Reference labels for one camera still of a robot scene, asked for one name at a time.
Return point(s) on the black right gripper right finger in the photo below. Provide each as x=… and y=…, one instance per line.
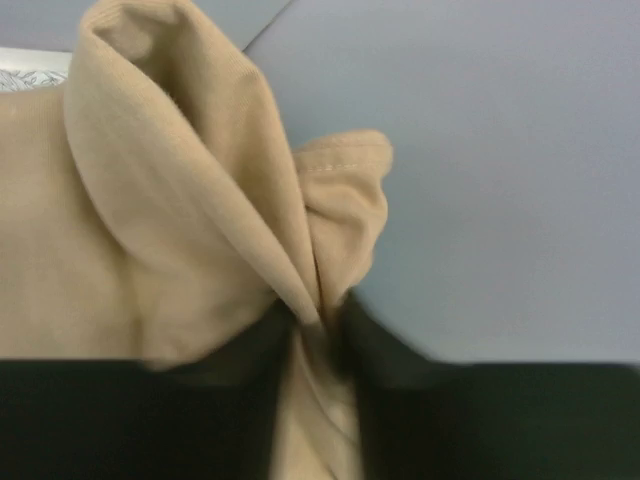
x=424, y=419

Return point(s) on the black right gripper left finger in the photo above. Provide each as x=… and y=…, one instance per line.
x=99, y=419

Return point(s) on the tan t shirt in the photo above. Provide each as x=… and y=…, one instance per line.
x=152, y=208

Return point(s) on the floral patterned table mat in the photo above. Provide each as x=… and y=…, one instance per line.
x=24, y=69

